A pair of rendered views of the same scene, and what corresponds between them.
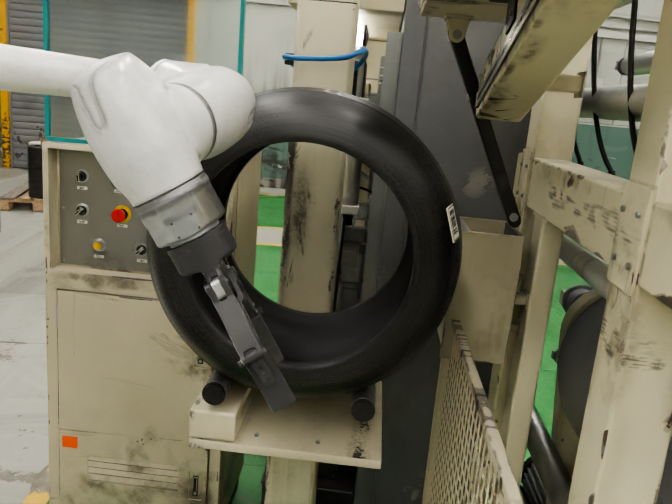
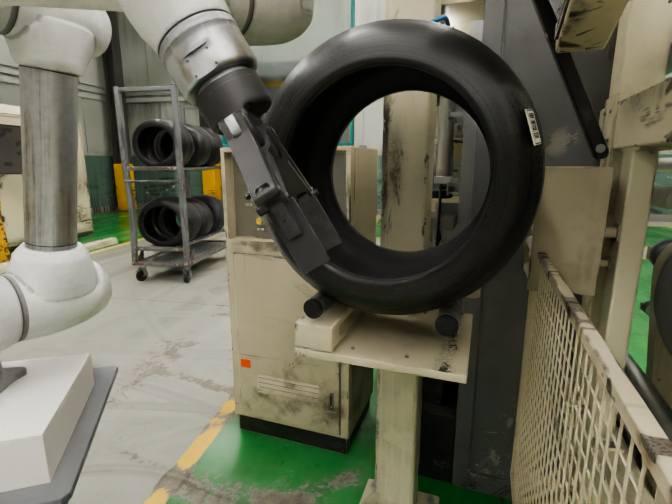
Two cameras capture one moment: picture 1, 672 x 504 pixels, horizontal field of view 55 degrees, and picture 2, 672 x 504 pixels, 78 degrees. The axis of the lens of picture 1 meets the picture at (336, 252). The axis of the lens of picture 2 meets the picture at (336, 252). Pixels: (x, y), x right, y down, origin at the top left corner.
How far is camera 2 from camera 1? 0.40 m
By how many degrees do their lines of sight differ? 16
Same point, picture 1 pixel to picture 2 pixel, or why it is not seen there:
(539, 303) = (632, 234)
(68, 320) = (241, 275)
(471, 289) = (557, 223)
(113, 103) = not seen: outside the picture
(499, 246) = (585, 178)
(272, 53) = not seen: hidden behind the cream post
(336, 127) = (407, 43)
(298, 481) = (403, 399)
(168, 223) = (184, 60)
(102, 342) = (263, 291)
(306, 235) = (401, 188)
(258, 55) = not seen: hidden behind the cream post
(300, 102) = (373, 28)
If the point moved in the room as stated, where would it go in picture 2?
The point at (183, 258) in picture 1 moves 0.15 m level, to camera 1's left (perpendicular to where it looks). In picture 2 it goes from (206, 104) to (91, 110)
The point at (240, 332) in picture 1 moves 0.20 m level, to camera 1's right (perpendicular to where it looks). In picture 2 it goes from (253, 168) to (489, 169)
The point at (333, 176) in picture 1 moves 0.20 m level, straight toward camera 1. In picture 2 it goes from (422, 134) to (415, 128)
